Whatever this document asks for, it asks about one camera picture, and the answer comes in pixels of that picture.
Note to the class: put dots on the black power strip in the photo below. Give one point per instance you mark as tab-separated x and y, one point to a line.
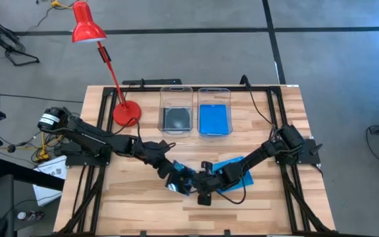
156	81

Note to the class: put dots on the white papers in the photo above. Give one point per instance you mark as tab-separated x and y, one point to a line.
49	194

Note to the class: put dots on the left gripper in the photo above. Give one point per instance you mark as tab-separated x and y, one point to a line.
156	159

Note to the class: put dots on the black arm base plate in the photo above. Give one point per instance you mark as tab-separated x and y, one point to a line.
311	153
77	161

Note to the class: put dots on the red desk lamp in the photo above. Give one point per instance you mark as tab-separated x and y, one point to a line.
127	113

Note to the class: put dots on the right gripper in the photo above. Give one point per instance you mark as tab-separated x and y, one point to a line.
209	184

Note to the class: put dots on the black aluminium table frame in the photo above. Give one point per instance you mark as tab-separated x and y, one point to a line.
143	89

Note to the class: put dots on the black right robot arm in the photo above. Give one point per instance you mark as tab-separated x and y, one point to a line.
258	154

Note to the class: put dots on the black jewel case clear lid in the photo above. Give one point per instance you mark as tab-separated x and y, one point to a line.
176	184
176	120

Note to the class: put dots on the clear plastic bin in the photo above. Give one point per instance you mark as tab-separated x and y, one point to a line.
175	98
214	97

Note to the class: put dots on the black metal stand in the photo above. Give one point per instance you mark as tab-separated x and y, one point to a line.
2	34

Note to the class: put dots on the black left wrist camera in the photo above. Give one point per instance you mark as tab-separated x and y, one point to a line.
164	145

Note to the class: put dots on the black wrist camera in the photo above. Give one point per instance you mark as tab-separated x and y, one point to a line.
164	145
206	167

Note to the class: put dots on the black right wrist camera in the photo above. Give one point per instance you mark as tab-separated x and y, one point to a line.
206	167

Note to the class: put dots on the small white round tin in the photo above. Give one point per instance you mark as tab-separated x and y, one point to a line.
21	215

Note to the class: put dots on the blue jewel case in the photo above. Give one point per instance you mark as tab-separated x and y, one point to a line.
214	120
247	181

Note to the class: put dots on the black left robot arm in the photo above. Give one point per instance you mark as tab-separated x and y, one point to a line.
94	140

